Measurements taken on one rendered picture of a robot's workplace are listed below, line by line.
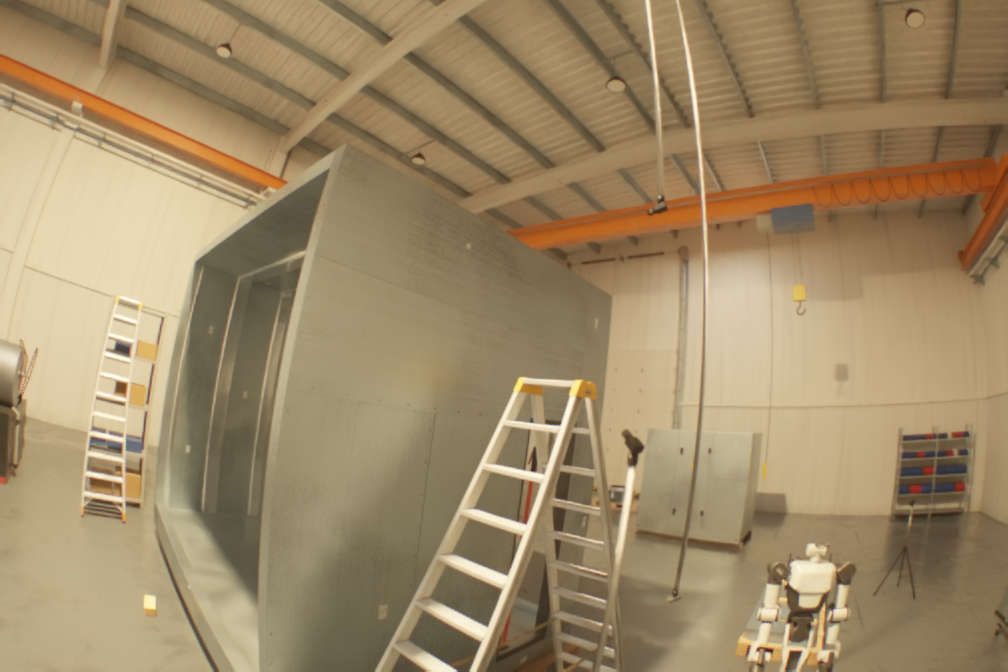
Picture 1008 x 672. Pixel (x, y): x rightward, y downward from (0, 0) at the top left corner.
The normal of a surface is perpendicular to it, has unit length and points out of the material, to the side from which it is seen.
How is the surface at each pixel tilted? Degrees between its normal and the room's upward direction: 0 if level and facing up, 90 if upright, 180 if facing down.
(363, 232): 90
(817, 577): 84
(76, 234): 90
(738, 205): 90
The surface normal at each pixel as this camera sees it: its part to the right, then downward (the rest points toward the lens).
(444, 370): 0.76, -0.07
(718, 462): -0.64, -0.28
